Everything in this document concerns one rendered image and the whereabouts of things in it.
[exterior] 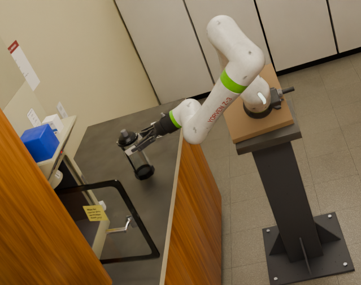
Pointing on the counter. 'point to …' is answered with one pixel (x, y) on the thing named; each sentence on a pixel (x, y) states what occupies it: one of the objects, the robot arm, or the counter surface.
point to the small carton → (55, 123)
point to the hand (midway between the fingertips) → (131, 145)
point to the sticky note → (95, 212)
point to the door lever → (120, 228)
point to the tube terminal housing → (18, 103)
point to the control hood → (46, 168)
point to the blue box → (40, 142)
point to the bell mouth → (56, 179)
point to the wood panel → (31, 220)
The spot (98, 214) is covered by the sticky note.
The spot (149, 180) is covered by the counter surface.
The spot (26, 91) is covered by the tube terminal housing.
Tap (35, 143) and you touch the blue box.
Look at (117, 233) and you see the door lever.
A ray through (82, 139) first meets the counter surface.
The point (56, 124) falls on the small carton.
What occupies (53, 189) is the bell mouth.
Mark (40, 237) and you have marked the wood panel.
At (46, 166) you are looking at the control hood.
